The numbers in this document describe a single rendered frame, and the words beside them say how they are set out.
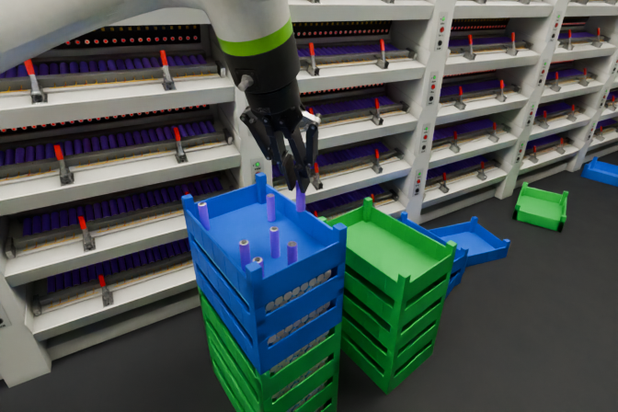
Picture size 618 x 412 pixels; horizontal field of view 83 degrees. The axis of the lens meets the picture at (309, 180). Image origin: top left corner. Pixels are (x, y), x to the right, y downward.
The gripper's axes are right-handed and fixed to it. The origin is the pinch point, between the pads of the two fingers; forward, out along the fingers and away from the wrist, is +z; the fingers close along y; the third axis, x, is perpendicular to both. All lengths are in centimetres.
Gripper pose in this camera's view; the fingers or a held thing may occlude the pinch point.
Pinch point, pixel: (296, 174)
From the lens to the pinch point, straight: 62.8
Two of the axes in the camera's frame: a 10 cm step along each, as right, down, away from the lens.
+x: 3.4, -7.5, 5.7
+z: 1.6, 6.4, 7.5
